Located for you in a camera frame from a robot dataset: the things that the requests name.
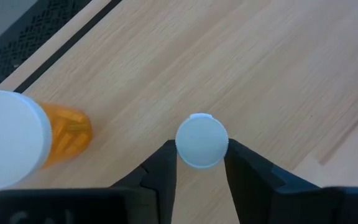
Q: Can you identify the black perforated floor grate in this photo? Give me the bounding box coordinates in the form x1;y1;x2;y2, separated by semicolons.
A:
0;0;93;93

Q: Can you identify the small yellow-green pill bottle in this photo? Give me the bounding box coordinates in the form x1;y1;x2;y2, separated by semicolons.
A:
175;113;229;170

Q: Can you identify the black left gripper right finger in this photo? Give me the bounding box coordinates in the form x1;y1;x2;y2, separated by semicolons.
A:
224;139;326;224

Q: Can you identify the light wooden shelf board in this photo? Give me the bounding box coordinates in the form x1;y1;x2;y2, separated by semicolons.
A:
0;0;358;224

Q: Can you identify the large orange pill bottle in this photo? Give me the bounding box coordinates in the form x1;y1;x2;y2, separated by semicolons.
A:
0;89;93;190

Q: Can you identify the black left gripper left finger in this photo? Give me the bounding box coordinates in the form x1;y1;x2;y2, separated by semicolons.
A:
109;139;178;224

